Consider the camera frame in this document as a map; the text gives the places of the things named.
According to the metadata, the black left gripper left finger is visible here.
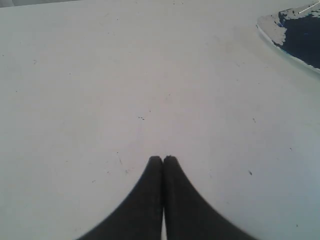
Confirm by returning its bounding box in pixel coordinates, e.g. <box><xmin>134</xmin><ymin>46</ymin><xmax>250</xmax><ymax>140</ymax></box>
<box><xmin>79</xmin><ymin>156</ymin><xmax>163</xmax><ymax>240</ymax></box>

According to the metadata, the white dish with blue paint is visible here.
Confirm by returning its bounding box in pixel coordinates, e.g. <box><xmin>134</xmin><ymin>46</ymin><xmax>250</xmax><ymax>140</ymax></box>
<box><xmin>256</xmin><ymin>1</ymin><xmax>320</xmax><ymax>72</ymax></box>

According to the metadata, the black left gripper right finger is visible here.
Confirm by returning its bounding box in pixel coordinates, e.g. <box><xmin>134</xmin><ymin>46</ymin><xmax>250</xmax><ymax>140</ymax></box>
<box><xmin>162</xmin><ymin>155</ymin><xmax>253</xmax><ymax>240</ymax></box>

